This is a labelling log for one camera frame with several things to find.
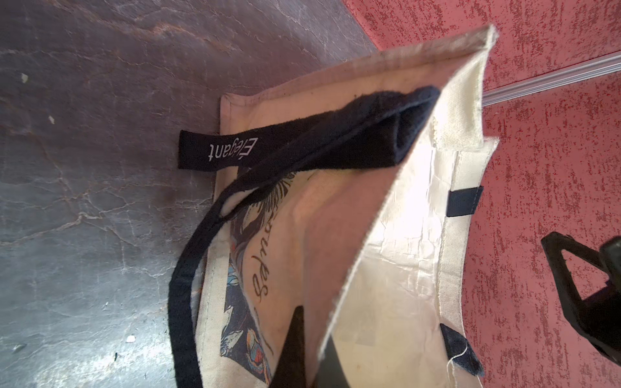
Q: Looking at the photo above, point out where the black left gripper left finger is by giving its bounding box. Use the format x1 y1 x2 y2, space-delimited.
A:
269 306 306 388

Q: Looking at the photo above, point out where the cream canvas tote bag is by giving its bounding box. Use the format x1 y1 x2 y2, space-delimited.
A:
168 25 499 387

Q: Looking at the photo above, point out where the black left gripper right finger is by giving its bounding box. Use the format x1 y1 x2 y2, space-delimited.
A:
317 336 349 388

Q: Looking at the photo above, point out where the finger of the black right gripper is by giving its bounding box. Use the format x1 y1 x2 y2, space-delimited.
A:
540 231 621 367

